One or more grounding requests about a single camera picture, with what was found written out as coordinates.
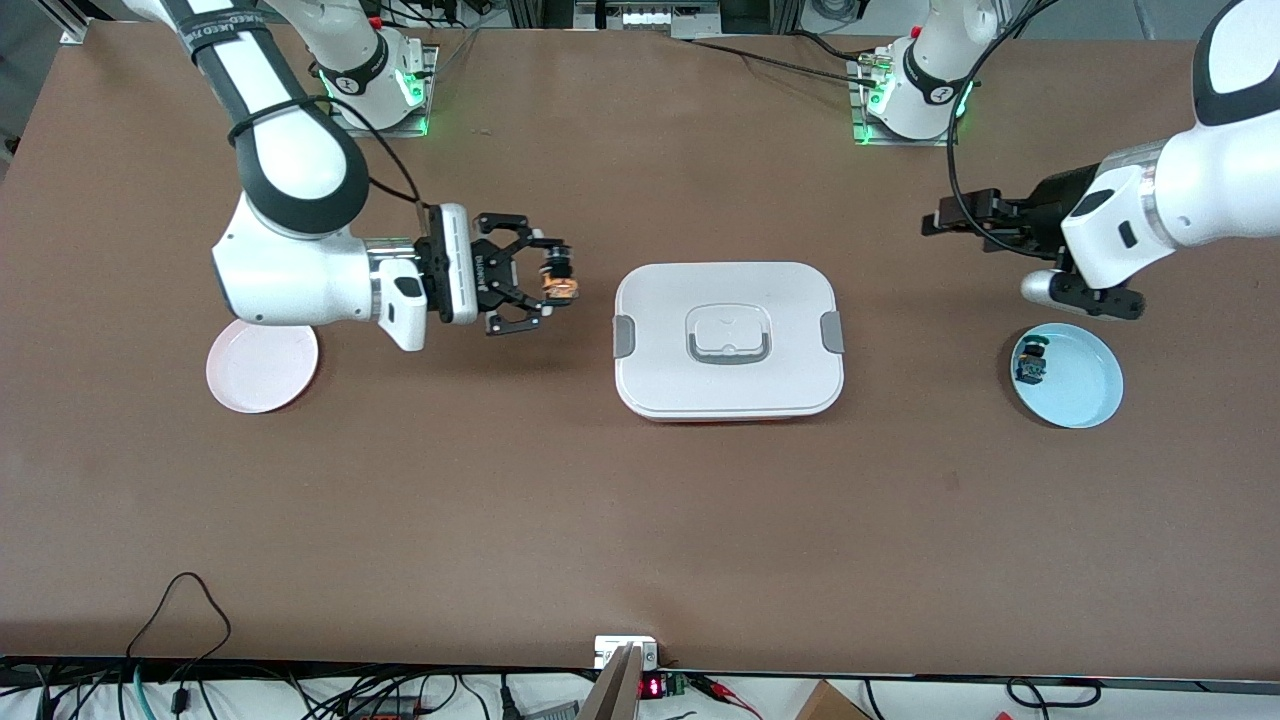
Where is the orange push-button switch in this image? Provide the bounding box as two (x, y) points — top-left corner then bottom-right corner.
(540, 250), (582, 304)

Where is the white lidded storage box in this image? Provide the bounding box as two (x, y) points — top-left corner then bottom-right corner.
(613, 262), (846, 423)

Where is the brown cardboard box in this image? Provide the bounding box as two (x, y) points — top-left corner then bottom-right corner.
(795, 680), (871, 720)

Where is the light blue round plate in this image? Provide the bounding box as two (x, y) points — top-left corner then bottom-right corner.
(1010, 322), (1124, 429)

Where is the pink round plate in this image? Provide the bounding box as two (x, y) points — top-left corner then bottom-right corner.
(206, 318), (320, 414)

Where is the small white device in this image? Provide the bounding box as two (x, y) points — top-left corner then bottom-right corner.
(594, 636), (659, 669)

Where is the grey aluminium profile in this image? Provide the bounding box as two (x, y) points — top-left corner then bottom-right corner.
(578, 645), (646, 720)

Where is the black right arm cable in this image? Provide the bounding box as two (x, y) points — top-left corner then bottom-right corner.
(228, 95), (429, 236)

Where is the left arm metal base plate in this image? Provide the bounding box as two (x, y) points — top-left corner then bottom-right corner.
(848, 55), (961, 148)

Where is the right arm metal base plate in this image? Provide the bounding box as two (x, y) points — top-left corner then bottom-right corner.
(325, 45), (441, 138)

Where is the black cable on tabletop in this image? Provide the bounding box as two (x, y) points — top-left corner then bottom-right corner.
(690, 30), (881, 86)

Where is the black looped cable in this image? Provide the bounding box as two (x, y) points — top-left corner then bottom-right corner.
(125, 572), (233, 701)

